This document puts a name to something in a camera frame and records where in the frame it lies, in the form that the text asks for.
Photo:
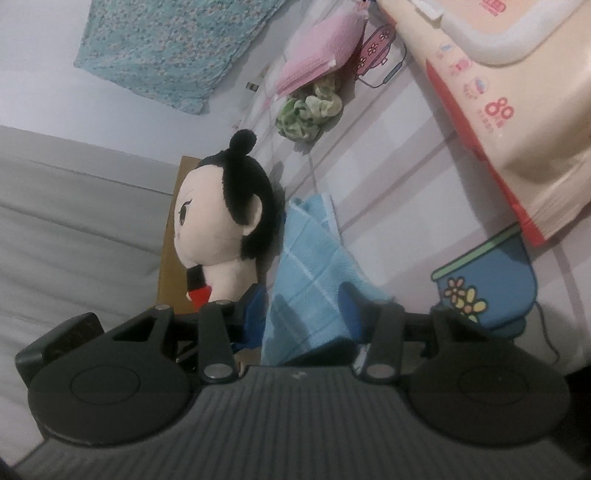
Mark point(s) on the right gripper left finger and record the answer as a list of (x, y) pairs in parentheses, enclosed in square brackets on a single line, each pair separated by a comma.
[(226, 328)]

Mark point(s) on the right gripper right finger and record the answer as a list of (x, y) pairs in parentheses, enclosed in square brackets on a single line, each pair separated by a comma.
[(379, 327)]

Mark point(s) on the light blue towel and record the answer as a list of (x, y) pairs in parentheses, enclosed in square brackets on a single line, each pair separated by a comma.
[(304, 313)]

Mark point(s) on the green fabric scrunchie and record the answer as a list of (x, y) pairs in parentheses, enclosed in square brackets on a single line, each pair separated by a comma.
[(305, 113)]

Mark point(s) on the pink cloth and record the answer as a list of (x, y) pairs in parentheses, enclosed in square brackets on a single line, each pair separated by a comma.
[(325, 48)]

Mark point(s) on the brown cardboard box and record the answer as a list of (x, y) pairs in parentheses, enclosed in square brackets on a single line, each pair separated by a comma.
[(172, 274)]

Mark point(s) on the plush doll red dress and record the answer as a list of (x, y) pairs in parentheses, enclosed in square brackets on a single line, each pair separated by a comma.
[(224, 220)]

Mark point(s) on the checkered bed sheet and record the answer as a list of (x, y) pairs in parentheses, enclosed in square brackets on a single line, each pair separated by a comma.
[(422, 216)]

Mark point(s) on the grey curtain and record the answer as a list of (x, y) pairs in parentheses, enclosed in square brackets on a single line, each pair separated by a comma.
[(81, 231)]

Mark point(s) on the red white wet wipes pack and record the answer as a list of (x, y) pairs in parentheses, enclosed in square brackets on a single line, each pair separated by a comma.
[(514, 77)]

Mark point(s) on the teal floral wall cloth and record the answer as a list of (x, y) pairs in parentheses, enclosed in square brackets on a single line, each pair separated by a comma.
[(172, 52)]

